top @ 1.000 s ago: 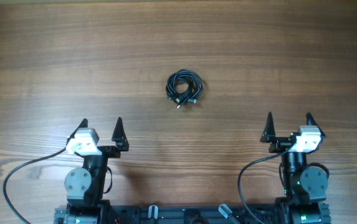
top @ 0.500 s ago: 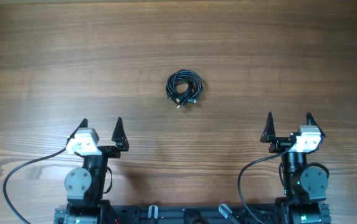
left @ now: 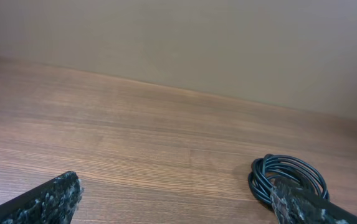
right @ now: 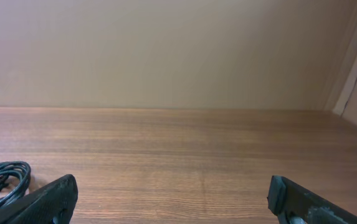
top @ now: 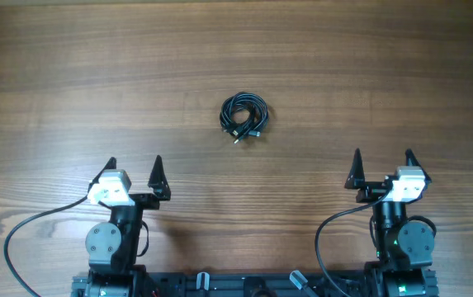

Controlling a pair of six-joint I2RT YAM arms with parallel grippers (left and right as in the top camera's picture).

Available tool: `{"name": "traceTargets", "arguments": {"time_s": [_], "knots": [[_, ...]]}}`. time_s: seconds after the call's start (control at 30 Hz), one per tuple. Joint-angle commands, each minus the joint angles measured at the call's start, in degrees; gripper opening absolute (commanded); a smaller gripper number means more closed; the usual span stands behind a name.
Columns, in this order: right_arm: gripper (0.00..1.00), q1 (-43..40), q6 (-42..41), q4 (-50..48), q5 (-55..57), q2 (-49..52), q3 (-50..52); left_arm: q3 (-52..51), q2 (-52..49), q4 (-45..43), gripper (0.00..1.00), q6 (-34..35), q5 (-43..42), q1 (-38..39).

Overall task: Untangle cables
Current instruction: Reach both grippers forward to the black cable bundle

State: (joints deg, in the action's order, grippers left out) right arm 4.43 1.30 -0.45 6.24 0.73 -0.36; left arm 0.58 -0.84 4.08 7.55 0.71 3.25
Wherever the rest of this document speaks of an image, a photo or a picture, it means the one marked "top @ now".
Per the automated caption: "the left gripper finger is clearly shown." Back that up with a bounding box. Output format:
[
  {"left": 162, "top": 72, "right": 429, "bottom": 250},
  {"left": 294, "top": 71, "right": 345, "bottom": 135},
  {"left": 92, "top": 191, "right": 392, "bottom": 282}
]
[
  {"left": 90, "top": 157, "right": 117, "bottom": 184},
  {"left": 148, "top": 155, "right": 171, "bottom": 200}
]

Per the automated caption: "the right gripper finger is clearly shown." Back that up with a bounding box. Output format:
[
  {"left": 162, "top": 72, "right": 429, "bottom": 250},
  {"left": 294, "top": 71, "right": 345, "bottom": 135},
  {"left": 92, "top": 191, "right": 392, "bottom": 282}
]
[
  {"left": 405, "top": 148, "right": 432, "bottom": 184},
  {"left": 344, "top": 148, "right": 365, "bottom": 190}
]

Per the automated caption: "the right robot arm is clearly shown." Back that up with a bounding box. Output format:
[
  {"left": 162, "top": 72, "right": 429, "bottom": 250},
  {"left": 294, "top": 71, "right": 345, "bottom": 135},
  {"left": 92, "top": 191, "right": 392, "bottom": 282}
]
[{"left": 344, "top": 149, "right": 439, "bottom": 297}]

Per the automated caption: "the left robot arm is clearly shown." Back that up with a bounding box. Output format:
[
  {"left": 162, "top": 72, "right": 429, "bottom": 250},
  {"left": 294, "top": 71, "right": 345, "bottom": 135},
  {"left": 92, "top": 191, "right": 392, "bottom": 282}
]
[{"left": 72, "top": 156, "right": 171, "bottom": 297}]

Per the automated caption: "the right camera cable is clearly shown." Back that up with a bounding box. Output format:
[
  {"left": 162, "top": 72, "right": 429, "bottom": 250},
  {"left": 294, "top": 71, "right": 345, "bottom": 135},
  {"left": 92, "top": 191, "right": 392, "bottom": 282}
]
[{"left": 314, "top": 188, "right": 393, "bottom": 297}]

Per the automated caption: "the camera cable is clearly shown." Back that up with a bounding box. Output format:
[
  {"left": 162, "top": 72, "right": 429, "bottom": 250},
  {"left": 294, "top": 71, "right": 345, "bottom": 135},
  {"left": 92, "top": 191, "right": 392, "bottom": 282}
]
[
  {"left": 3, "top": 195, "right": 90, "bottom": 297},
  {"left": 314, "top": 188, "right": 393, "bottom": 297}
]

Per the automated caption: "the left camera cable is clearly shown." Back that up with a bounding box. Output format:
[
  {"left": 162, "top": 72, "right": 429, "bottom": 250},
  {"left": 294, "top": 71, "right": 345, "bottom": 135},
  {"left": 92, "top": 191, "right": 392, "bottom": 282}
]
[{"left": 3, "top": 195, "right": 90, "bottom": 297}]

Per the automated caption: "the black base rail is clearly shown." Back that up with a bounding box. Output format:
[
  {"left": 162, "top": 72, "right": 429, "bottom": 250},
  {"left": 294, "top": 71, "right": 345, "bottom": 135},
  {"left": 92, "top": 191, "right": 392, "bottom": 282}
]
[{"left": 71, "top": 270, "right": 440, "bottom": 297}]

